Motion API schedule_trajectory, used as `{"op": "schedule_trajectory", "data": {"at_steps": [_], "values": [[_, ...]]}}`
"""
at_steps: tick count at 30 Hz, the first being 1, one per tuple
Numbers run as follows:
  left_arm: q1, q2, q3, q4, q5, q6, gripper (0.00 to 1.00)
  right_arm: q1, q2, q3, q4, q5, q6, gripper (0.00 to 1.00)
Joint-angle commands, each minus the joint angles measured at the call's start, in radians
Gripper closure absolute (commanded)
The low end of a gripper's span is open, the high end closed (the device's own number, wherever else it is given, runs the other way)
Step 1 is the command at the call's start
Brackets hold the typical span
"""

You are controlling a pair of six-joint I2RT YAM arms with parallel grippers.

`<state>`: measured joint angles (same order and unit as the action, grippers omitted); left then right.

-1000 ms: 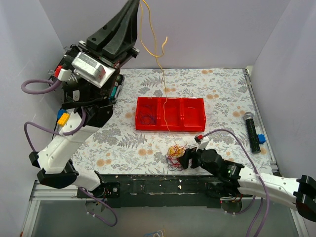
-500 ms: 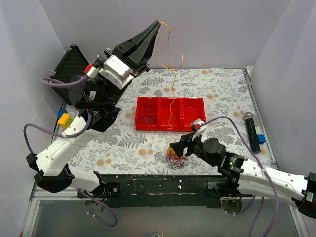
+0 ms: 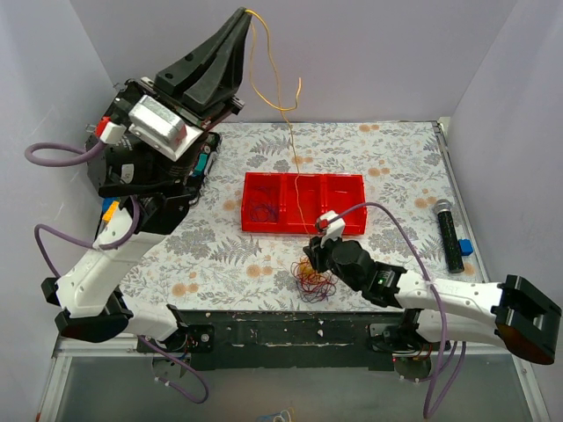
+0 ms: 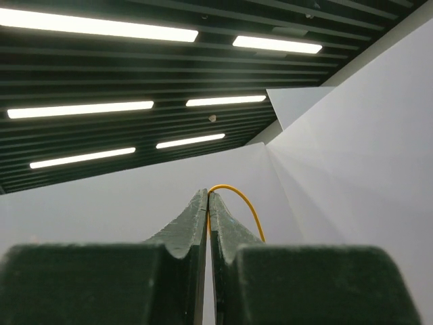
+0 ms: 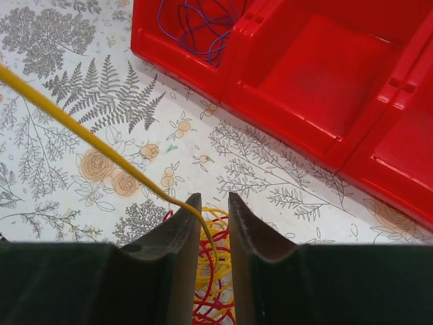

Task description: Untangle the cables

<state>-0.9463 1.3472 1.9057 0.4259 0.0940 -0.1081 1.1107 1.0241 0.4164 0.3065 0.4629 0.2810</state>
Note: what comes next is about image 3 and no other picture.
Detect yellow wire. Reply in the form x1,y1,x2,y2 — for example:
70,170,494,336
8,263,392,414
245,8,320,236

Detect coloured wire bundle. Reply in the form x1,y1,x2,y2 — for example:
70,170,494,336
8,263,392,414
290,257,338,304

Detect red three-compartment tray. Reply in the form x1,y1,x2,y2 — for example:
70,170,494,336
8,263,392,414
241,172,365,235

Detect purple wire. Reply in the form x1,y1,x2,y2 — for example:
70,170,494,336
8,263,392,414
248,186,281,223

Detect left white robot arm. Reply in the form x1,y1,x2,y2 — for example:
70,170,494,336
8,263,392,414
41,8,252,352

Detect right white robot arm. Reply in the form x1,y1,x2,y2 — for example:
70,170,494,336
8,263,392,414
303,236,562,365

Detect black poker chip case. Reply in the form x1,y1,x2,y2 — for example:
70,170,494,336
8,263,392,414
85,78,223,207

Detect yellow green toy bricks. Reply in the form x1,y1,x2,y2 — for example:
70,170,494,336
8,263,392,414
101,198,120,228

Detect black handheld microphone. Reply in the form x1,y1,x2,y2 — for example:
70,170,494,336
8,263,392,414
434,199,464,273

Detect floral patterned table mat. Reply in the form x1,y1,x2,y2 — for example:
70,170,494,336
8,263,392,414
121,122,456,311

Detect small blue block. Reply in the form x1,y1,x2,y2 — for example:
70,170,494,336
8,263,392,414
458,239,474,257

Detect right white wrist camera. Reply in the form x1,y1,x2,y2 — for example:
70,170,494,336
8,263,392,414
316,210,346,242

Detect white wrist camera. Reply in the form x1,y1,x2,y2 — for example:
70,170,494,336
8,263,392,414
316,210,346,242
97,93,204,162

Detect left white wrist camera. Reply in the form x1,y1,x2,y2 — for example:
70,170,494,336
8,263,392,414
97,93,204,162

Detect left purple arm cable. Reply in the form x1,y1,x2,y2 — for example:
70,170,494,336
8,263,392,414
24,131,208,404

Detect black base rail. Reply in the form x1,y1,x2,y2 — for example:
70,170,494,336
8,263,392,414
135,309,452,373

